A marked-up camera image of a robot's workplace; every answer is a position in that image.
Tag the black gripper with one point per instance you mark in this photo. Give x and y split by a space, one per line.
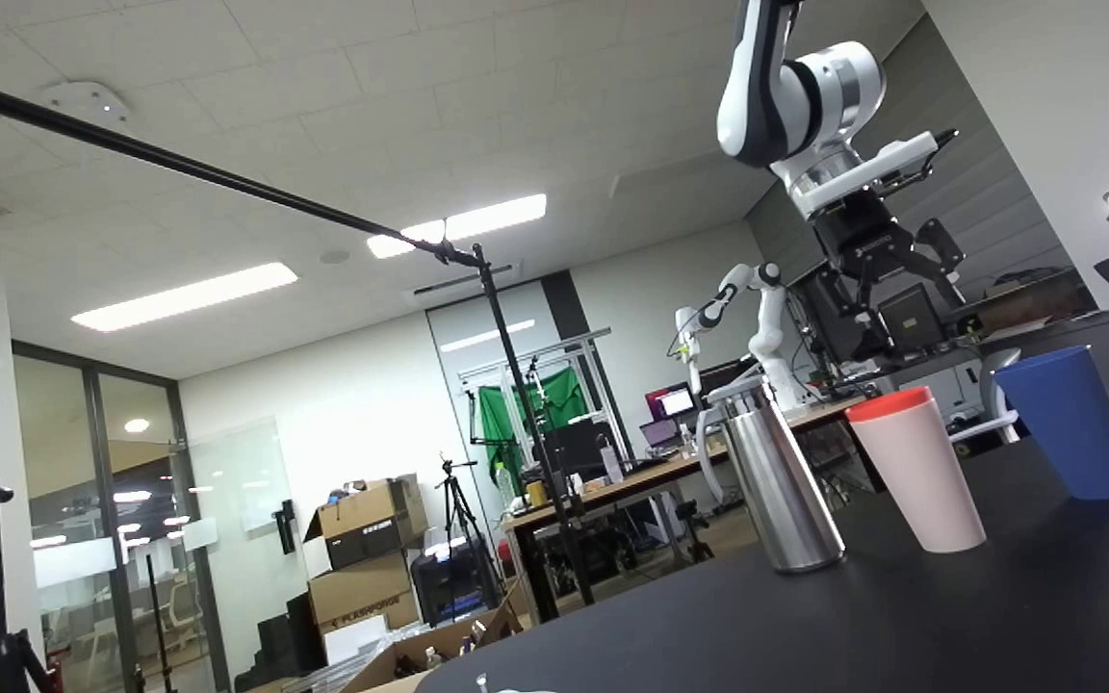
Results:
863 244

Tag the blue plastic cup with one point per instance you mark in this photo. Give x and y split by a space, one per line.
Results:
1063 406

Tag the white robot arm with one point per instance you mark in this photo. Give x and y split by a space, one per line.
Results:
776 104

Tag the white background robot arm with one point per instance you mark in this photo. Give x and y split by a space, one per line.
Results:
763 344

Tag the cardboard box stack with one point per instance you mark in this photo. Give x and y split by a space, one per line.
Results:
371 528

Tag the white plastic cup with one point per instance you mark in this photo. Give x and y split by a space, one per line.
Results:
918 470

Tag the laptop with pink screen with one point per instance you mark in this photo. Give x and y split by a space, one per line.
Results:
672 402

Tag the stainless steel thermos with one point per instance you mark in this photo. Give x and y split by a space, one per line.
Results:
779 487

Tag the green cloth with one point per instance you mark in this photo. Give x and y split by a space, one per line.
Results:
502 416

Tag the black boom pole stand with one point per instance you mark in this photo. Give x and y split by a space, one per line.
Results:
260 192

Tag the wooden background desk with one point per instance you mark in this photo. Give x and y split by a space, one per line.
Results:
597 498

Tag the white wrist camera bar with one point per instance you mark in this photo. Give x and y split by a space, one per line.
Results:
837 172

